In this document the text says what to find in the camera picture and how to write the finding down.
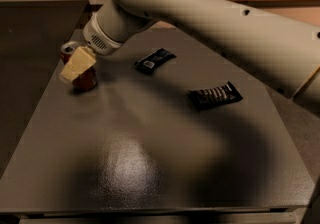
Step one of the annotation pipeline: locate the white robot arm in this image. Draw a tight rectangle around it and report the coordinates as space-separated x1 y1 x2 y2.
61 0 320 113

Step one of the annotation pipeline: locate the black snack bar wrapper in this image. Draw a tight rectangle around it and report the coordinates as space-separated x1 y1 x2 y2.
135 48 175 74

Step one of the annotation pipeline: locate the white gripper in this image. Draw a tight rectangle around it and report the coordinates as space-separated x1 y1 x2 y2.
60 12 123 83

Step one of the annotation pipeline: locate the black striped snack packet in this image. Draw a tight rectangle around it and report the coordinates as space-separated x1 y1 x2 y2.
188 82 243 111

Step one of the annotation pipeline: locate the red coke can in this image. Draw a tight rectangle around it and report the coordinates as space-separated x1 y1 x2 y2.
61 41 97 92

